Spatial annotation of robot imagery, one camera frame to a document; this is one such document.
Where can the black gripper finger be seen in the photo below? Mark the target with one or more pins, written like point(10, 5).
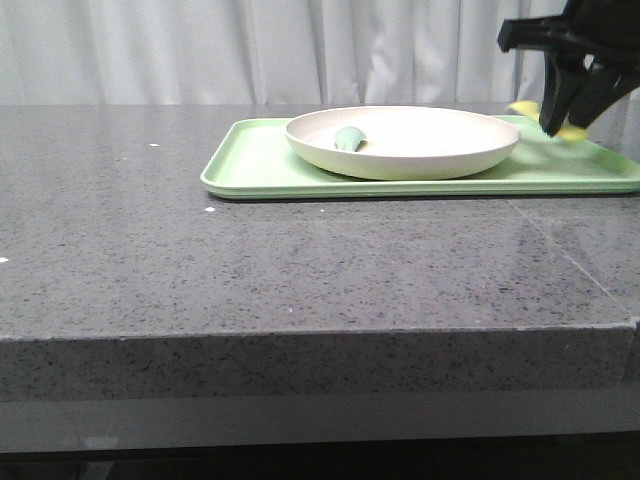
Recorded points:
point(564, 78)
point(606, 83)

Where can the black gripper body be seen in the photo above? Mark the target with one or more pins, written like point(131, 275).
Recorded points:
point(599, 35)

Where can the yellow plastic fork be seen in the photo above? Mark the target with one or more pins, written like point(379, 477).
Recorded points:
point(531, 110)

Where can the cream round plate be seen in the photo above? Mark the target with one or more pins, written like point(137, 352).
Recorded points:
point(404, 142)

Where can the teal green plastic utensil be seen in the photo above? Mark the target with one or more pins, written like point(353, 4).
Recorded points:
point(349, 138)

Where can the light green plastic tray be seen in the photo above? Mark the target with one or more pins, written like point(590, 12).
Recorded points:
point(255, 162)

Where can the white pleated curtain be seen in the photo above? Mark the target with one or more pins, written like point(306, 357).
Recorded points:
point(264, 52)

